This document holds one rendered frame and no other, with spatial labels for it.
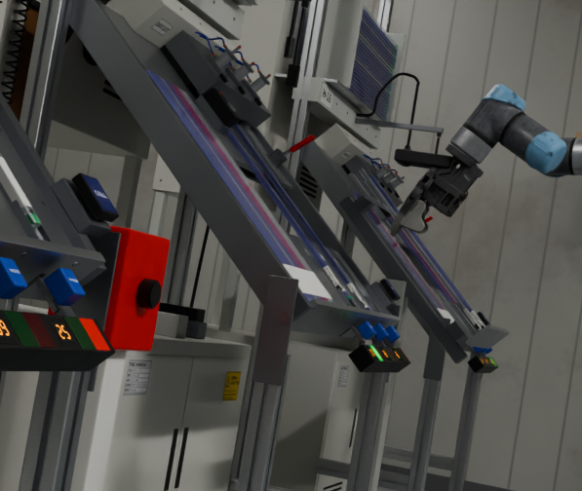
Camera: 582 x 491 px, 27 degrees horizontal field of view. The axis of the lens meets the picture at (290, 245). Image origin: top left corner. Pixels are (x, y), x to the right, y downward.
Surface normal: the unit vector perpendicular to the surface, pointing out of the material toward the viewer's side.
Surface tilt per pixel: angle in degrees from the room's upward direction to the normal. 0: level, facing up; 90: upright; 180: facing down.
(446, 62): 90
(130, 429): 90
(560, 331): 90
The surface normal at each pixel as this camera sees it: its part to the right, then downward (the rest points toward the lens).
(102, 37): -0.29, -0.10
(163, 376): 0.94, 0.14
